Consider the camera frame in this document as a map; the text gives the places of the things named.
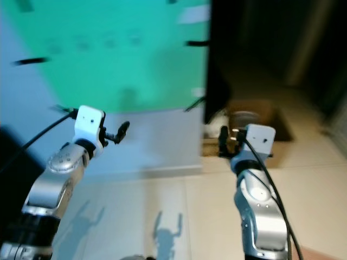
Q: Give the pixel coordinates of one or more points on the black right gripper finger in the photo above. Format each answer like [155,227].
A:
[223,140]

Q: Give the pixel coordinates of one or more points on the white tape piece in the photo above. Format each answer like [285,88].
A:
[194,14]

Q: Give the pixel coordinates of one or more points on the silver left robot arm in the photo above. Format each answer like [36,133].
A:
[57,173]

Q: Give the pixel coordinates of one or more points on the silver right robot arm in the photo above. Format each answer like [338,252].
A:
[260,206]

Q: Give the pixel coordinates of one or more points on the grey round object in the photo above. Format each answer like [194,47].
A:
[244,118]

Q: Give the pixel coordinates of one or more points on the black upright panel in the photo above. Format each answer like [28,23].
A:
[216,92]

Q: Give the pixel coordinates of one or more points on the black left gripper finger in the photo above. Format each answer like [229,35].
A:
[123,128]

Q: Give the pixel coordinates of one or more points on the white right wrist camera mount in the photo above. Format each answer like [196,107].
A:
[261,138]

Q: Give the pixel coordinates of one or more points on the black tape strip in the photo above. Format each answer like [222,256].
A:
[31,60]
[62,108]
[197,42]
[194,104]

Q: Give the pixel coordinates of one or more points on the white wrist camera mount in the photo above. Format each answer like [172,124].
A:
[261,138]
[89,120]

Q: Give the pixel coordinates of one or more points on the brown cardboard box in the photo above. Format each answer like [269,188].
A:
[271,111]

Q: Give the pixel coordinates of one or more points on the black furniture piece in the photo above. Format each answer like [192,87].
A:
[16,179]

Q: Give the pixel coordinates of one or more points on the wooden door frame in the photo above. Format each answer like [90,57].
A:
[306,38]

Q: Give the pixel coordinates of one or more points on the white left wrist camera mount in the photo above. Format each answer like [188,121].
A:
[89,120]

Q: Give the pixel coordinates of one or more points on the green wall board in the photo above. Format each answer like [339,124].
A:
[119,65]

